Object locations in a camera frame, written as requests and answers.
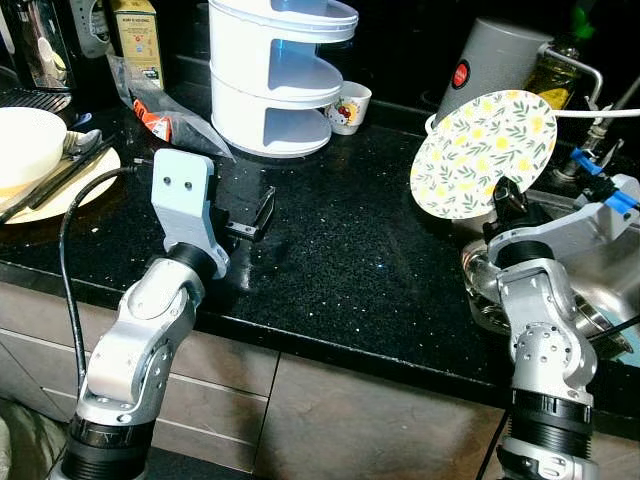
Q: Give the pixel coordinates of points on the clear bag with red print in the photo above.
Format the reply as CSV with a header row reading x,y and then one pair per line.
x,y
170,115

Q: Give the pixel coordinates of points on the black chopstick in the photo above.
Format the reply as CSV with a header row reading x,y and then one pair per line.
x,y
50,180
62,178

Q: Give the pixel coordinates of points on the floral print plate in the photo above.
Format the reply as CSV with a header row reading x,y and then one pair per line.
x,y
480,150

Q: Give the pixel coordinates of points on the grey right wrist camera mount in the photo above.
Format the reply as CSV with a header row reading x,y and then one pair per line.
x,y
585,230

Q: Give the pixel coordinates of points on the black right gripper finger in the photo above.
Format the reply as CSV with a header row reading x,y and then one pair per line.
x,y
511,196

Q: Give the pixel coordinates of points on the yellow carton box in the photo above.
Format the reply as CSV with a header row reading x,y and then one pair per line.
x,y
137,40

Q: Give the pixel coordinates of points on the yellow oil bottle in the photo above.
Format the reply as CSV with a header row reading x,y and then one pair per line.
x,y
555,75

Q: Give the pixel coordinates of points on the white tiered food container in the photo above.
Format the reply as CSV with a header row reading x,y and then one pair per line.
x,y
270,80

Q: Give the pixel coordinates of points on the grey wall power socket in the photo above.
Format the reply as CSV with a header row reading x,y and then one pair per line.
x,y
90,25

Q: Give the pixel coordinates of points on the white printed mug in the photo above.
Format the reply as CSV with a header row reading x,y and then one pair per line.
x,y
350,108

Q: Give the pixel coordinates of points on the pale yellow plate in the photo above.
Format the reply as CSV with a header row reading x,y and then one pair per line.
x,y
90,190

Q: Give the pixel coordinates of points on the teal dish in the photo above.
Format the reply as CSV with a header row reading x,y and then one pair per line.
x,y
632,345

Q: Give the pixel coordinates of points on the black floor mat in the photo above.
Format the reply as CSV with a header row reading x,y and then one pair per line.
x,y
200,468

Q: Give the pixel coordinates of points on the steel kettle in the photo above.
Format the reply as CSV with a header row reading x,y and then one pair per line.
x,y
35,45

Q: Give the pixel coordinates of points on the grey kitchen cabinet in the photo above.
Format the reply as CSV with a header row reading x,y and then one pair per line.
x,y
350,410

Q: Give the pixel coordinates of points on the grey thermos jug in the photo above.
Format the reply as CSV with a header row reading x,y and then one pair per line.
x,y
490,65

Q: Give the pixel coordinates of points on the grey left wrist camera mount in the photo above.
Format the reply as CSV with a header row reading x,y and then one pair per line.
x,y
185,195

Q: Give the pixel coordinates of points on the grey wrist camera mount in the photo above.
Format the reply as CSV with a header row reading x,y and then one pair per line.
x,y
585,230
185,195

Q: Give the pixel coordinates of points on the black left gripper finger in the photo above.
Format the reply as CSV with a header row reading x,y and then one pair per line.
x,y
266,212

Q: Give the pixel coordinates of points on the stainless steel sink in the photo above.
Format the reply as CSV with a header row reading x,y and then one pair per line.
x,y
610,280

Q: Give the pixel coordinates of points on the metal spoon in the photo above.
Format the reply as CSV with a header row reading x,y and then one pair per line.
x,y
80,145

